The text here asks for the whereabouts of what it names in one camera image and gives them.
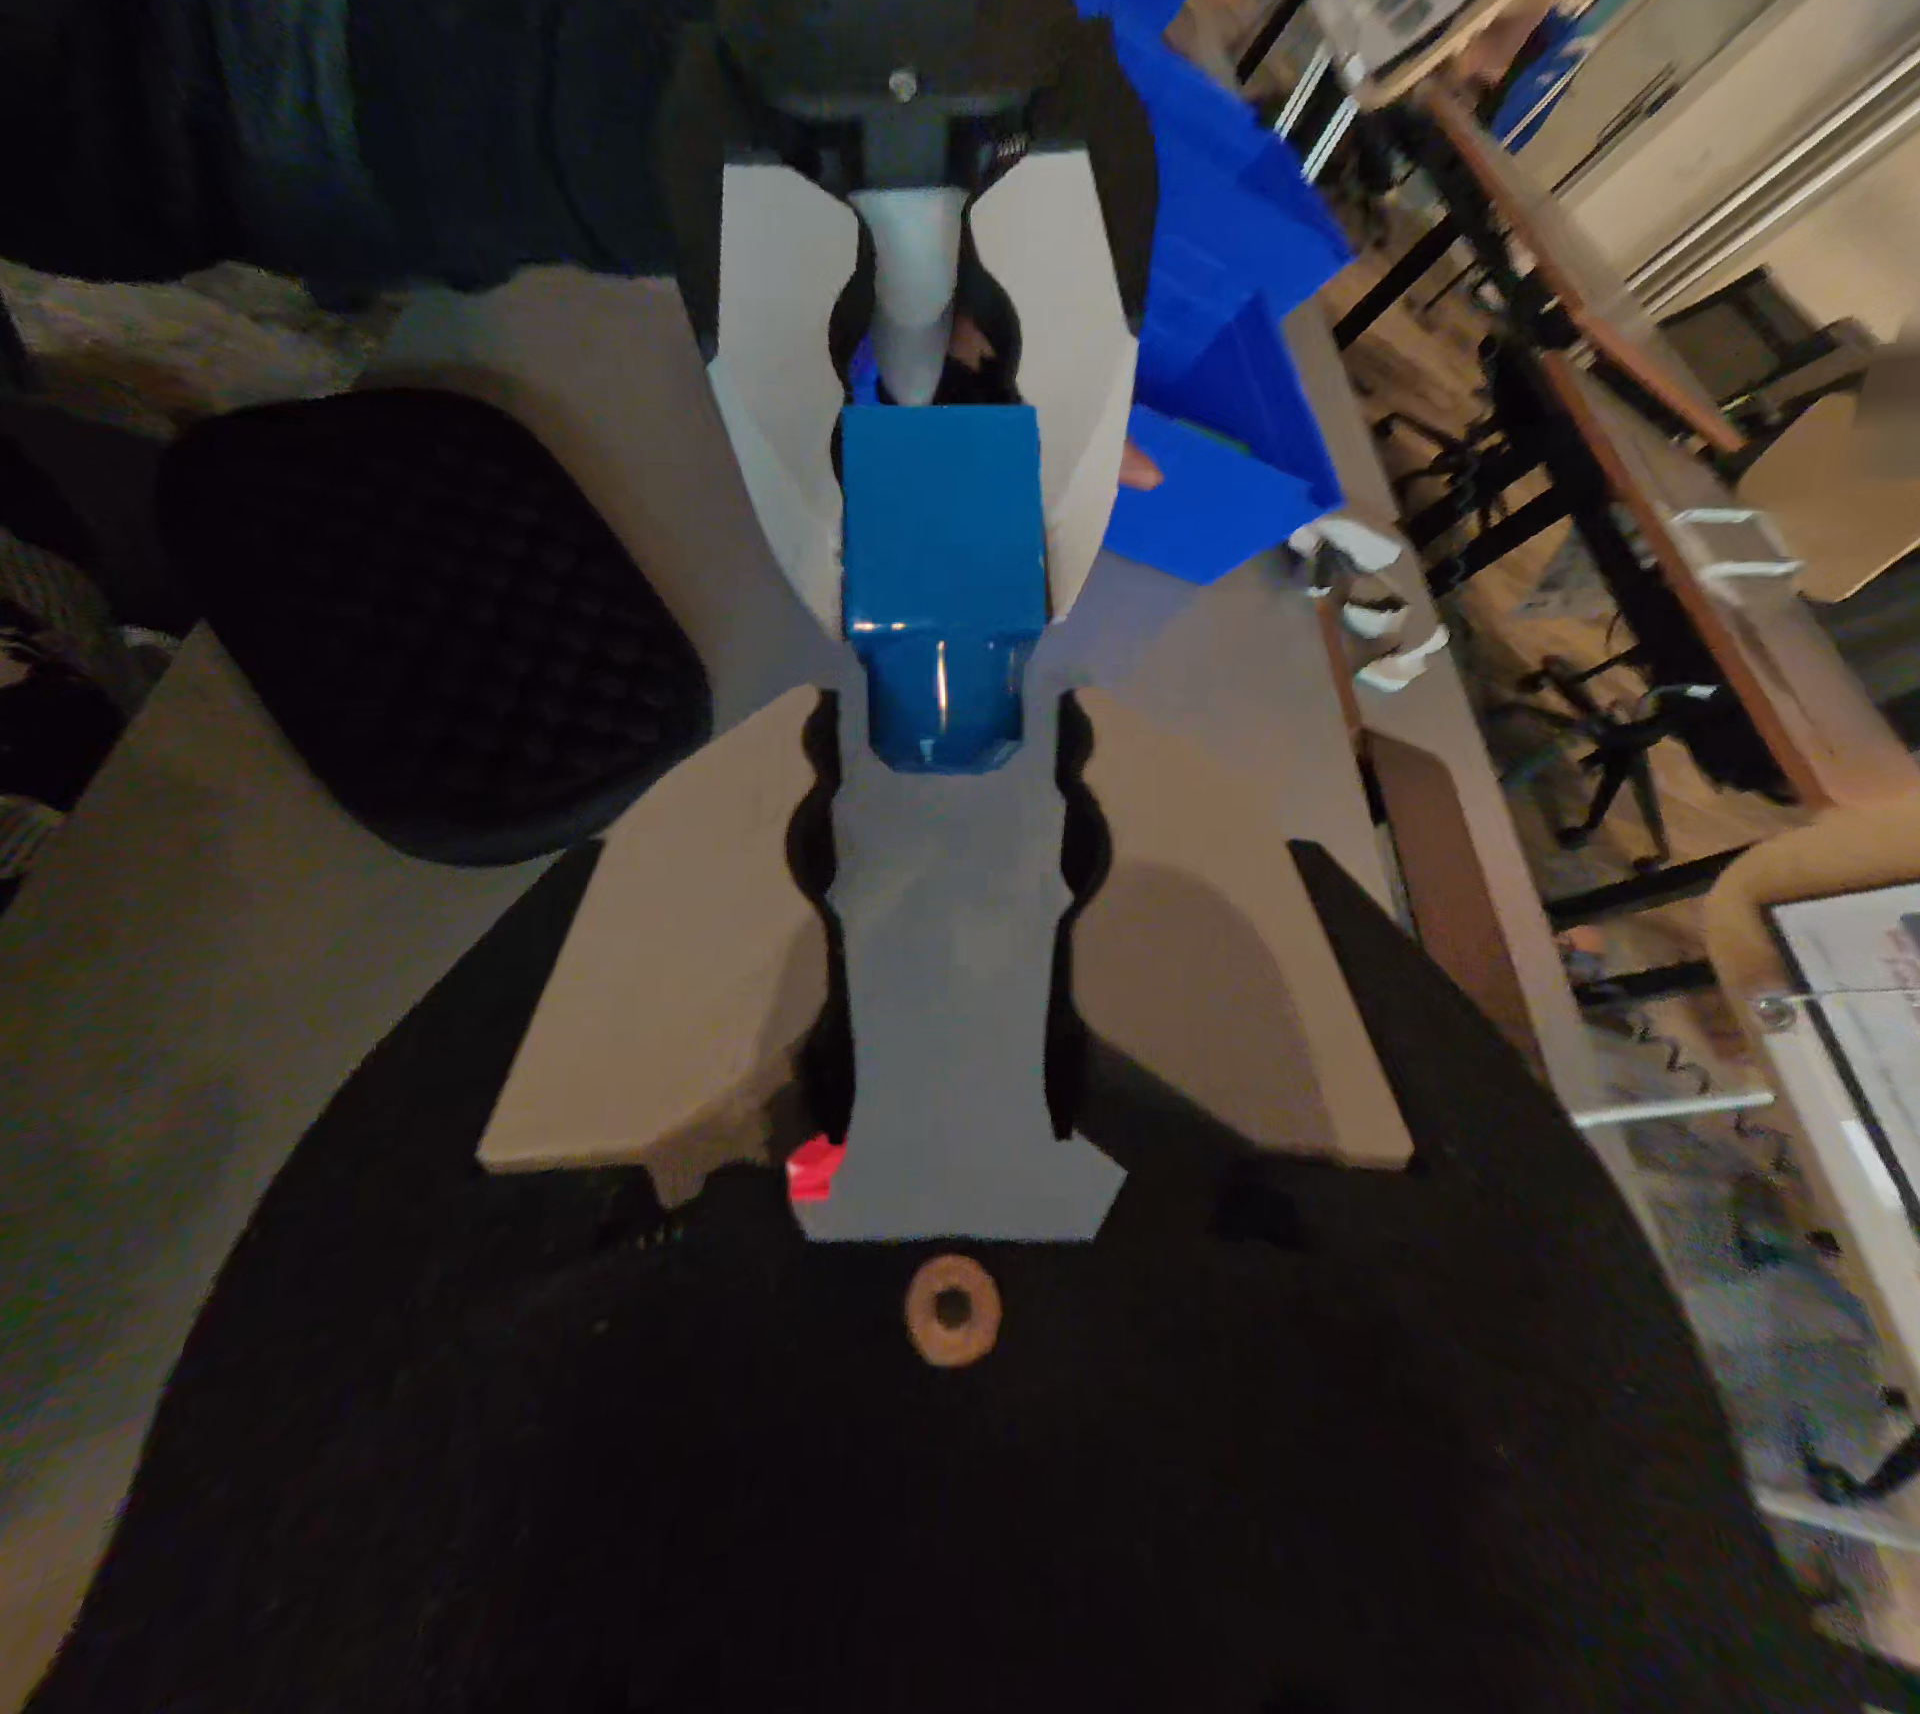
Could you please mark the blue mega block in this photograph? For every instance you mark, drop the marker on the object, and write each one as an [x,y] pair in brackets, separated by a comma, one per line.
[944,547]

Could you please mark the wooden table frame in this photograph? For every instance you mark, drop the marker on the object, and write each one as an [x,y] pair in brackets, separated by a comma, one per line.
[1619,484]

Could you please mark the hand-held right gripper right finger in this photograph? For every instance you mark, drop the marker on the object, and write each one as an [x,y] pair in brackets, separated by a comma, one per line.
[1232,995]

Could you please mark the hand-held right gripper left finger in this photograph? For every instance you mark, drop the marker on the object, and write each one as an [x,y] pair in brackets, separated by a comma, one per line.
[660,995]

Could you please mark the printed instruction sheet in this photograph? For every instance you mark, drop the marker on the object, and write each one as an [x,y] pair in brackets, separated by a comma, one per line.
[1859,1025]

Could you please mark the red mega block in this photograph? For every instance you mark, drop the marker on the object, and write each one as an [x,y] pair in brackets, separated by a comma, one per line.
[812,1171]

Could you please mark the blue plastic object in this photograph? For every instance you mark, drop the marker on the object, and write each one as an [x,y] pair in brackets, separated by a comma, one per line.
[1216,498]

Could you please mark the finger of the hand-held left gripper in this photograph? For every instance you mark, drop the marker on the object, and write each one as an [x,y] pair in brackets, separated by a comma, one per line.
[783,365]
[1085,365]

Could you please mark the black perforated rubber pad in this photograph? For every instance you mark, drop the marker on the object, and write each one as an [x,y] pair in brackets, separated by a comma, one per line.
[423,604]

